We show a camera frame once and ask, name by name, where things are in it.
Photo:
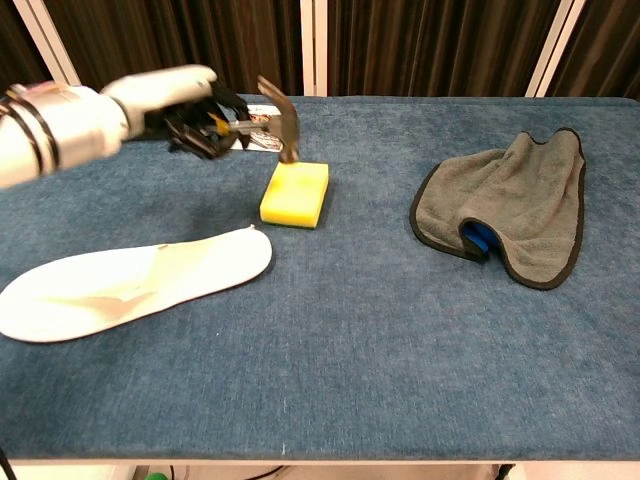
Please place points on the blue table cloth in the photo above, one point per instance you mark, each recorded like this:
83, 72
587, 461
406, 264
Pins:
350, 325

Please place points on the green object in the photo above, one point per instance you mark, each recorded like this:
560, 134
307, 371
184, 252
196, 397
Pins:
157, 475

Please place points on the blue object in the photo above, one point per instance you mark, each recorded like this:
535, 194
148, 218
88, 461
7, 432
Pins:
479, 239

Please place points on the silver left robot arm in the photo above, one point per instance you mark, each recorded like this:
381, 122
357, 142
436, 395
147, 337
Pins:
50, 132

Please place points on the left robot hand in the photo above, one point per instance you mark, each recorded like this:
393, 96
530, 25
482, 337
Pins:
185, 107

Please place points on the white shoe insole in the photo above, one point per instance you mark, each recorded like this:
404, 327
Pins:
130, 282

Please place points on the photo card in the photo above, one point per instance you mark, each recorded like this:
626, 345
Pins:
265, 141

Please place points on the grey cloth black trim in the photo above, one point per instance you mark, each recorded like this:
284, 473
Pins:
515, 205

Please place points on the yellow sponge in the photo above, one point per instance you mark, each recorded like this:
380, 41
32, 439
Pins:
295, 192

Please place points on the white frame post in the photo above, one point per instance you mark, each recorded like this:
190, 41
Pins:
555, 47
47, 42
314, 47

